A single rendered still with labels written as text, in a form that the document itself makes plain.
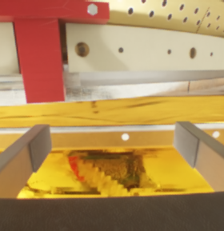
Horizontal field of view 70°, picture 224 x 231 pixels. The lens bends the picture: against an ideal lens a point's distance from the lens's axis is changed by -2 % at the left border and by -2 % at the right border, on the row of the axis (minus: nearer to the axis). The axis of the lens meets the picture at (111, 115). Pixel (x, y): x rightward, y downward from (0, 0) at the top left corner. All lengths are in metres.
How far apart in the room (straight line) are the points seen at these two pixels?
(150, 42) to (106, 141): 0.16
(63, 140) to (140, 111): 0.13
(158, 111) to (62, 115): 0.15
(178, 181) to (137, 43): 0.21
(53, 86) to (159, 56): 0.13
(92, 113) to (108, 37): 0.12
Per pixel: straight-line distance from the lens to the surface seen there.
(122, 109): 0.25
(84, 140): 0.27
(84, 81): 0.24
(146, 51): 0.20
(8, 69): 0.19
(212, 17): 0.35
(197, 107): 0.29
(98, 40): 0.18
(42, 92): 0.17
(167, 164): 0.29
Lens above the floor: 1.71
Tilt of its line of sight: 17 degrees up
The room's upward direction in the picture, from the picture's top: 179 degrees clockwise
